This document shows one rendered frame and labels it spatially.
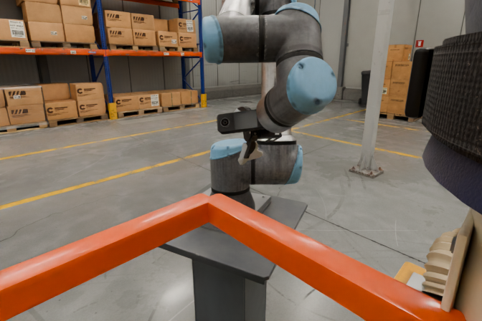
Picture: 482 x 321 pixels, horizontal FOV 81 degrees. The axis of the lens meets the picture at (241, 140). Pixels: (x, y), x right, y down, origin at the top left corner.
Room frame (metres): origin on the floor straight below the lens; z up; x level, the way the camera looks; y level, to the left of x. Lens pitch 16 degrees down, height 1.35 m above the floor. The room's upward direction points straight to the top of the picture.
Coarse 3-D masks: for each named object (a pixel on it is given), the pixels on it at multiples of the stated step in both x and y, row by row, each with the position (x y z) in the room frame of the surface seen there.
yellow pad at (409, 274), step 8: (408, 264) 0.29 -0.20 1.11; (400, 272) 0.28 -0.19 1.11; (408, 272) 0.28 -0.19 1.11; (416, 272) 0.28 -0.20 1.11; (424, 272) 0.28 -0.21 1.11; (400, 280) 0.26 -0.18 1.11; (408, 280) 0.26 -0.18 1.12; (416, 280) 0.26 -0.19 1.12; (424, 280) 0.26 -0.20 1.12; (416, 288) 0.25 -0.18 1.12; (424, 288) 0.25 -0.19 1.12; (432, 296) 0.24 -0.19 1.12
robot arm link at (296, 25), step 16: (272, 16) 0.58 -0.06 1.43; (288, 16) 0.58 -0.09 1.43; (304, 16) 0.57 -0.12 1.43; (272, 32) 0.56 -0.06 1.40; (288, 32) 0.56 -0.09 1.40; (304, 32) 0.55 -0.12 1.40; (320, 32) 0.58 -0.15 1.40; (272, 48) 0.56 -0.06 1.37; (288, 48) 0.55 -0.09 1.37; (304, 48) 0.54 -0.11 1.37; (320, 48) 0.55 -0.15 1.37
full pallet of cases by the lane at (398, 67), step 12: (396, 48) 7.36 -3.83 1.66; (408, 48) 7.47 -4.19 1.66; (396, 60) 7.34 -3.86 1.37; (408, 60) 7.58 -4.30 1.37; (396, 72) 6.75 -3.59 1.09; (408, 72) 6.56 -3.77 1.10; (384, 84) 6.91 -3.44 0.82; (396, 84) 6.73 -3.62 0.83; (408, 84) 6.54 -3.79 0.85; (384, 96) 6.89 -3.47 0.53; (396, 96) 6.70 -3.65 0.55; (384, 108) 6.86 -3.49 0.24; (396, 108) 6.67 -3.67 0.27; (408, 120) 6.45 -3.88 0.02
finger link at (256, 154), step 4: (244, 144) 0.70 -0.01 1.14; (256, 144) 0.70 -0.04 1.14; (244, 148) 0.70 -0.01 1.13; (256, 148) 0.71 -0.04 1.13; (244, 152) 0.70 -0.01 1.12; (252, 152) 0.71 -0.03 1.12; (256, 152) 0.71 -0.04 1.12; (260, 152) 0.72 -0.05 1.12; (240, 156) 0.72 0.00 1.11; (252, 156) 0.72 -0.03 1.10; (256, 156) 0.72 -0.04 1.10; (260, 156) 0.73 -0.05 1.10; (240, 160) 0.72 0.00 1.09; (244, 160) 0.71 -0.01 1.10; (240, 164) 0.73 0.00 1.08
